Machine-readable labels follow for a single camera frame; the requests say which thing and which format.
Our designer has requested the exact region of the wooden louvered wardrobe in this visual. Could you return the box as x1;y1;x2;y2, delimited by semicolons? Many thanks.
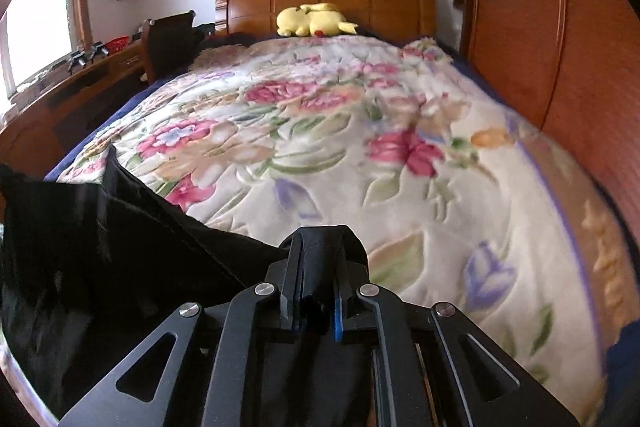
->
452;0;640;230

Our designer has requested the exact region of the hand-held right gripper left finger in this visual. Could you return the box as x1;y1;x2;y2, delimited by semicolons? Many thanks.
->
59;229;307;427

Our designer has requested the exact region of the wooden desk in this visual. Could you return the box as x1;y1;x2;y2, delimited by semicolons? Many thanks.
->
0;39;151;214

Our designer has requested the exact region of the floral blanket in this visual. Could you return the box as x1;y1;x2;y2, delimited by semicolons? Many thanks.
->
50;34;636;427

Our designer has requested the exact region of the yellow plush toy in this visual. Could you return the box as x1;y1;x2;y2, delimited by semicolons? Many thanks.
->
276;1;360;39

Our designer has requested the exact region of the dark wooden chair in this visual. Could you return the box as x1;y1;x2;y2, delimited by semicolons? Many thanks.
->
141;10;197;84

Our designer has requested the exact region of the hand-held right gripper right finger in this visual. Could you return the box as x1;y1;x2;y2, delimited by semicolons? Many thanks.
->
327;226;582;427

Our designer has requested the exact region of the dark cloth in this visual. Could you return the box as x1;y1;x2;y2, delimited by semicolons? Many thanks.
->
192;23;262;58

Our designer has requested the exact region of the window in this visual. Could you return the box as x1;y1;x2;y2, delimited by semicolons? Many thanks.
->
0;0;94;101

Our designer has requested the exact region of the dark navy jacket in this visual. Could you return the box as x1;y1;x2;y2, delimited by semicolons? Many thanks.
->
0;146;372;427

